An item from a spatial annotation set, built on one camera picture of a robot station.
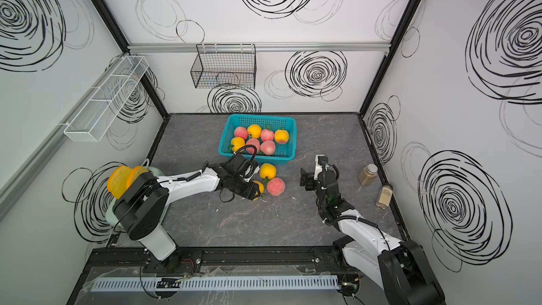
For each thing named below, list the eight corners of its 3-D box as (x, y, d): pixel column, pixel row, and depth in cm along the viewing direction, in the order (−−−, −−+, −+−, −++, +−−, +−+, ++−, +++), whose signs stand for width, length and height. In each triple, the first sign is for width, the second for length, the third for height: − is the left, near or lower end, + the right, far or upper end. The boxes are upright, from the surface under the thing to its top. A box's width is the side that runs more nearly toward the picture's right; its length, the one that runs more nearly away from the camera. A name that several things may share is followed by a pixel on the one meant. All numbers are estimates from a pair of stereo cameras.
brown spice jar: (359, 186, 94) (367, 175, 86) (356, 175, 98) (364, 163, 90) (371, 186, 94) (380, 175, 86) (367, 175, 98) (375, 163, 90)
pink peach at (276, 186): (265, 191, 92) (265, 185, 87) (275, 181, 95) (275, 174, 90) (276, 200, 89) (276, 194, 85) (286, 189, 92) (286, 183, 88)
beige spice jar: (374, 204, 88) (377, 201, 86) (380, 184, 94) (383, 181, 92) (385, 210, 87) (389, 207, 84) (391, 189, 93) (394, 186, 90)
